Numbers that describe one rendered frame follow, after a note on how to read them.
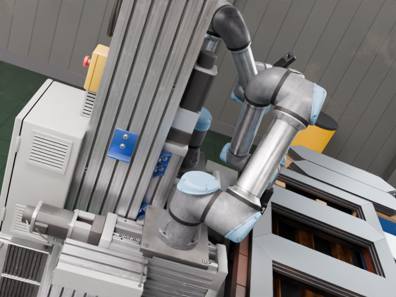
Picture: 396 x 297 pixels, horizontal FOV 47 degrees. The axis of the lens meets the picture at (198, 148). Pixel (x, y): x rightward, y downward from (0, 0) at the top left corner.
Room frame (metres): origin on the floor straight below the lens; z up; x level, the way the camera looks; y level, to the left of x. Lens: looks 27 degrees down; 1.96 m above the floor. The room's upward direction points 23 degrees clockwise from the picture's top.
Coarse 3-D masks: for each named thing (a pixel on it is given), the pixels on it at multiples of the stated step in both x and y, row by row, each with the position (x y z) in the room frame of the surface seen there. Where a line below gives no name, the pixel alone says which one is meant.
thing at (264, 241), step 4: (260, 236) 1.63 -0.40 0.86; (264, 236) 1.64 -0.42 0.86; (268, 236) 1.65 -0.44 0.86; (260, 240) 1.60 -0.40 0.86; (264, 240) 1.61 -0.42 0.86; (268, 240) 1.63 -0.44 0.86; (260, 244) 1.58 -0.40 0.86; (264, 244) 1.59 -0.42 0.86; (268, 244) 1.60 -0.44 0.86; (264, 248) 1.56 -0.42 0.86; (268, 248) 1.57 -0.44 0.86; (268, 252) 1.55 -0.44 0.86
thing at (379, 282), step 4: (372, 276) 1.69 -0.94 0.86; (376, 276) 1.70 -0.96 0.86; (380, 276) 1.71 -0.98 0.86; (372, 280) 1.66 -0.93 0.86; (376, 280) 1.67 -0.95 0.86; (380, 280) 1.68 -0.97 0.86; (384, 280) 1.69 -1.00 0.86; (376, 284) 1.64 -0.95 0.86; (380, 284) 1.65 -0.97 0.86; (384, 284) 1.67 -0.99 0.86; (376, 288) 1.61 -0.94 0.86; (380, 288) 1.62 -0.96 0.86; (384, 288) 1.64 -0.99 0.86; (388, 288) 1.65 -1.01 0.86; (376, 292) 1.58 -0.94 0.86; (380, 292) 1.60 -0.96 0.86; (384, 292) 1.61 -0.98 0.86; (388, 292) 1.62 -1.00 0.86; (380, 296) 1.57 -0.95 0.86; (384, 296) 1.58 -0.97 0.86; (388, 296) 1.59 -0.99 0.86
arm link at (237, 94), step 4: (236, 84) 1.92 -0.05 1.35; (240, 84) 1.91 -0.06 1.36; (236, 88) 1.91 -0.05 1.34; (240, 88) 1.89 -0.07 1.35; (232, 92) 1.93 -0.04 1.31; (236, 92) 1.91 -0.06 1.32; (240, 92) 1.88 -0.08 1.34; (232, 96) 1.92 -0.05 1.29; (236, 96) 1.90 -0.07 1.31; (240, 96) 1.88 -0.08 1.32; (236, 100) 1.90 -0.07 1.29; (240, 100) 1.90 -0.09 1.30
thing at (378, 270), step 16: (320, 192) 2.30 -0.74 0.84; (272, 208) 1.94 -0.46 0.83; (288, 208) 1.96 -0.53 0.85; (352, 208) 2.30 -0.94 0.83; (320, 224) 1.96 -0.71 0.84; (352, 240) 1.96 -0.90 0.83; (368, 240) 1.98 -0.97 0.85; (272, 272) 1.47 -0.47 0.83; (288, 272) 1.51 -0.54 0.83; (304, 272) 1.52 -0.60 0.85; (320, 288) 1.51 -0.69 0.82; (336, 288) 1.52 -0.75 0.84
